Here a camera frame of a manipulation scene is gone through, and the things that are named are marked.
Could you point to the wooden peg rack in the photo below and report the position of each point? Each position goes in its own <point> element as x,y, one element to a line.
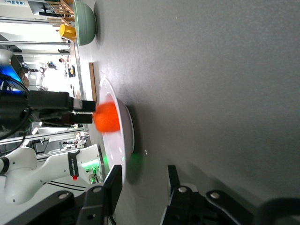
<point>63,9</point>

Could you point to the yellow cup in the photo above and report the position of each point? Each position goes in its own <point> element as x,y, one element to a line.
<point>66,32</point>

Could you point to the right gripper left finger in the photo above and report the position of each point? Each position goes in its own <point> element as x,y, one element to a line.
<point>112,187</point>

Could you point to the white round plate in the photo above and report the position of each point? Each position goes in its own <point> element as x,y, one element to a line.
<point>127,126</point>

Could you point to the pale green bowl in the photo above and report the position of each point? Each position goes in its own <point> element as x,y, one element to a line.
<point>85,23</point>

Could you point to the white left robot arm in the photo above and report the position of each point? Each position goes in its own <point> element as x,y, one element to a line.
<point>23,173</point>

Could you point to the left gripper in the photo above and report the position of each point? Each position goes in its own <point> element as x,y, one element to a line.
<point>49,100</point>

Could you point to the orange fruit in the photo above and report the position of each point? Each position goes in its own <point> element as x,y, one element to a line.
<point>106,117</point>

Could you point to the person in white shirt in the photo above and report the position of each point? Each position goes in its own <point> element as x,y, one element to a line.
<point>55,78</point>

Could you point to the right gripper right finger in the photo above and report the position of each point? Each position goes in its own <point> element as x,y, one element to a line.
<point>180,206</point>

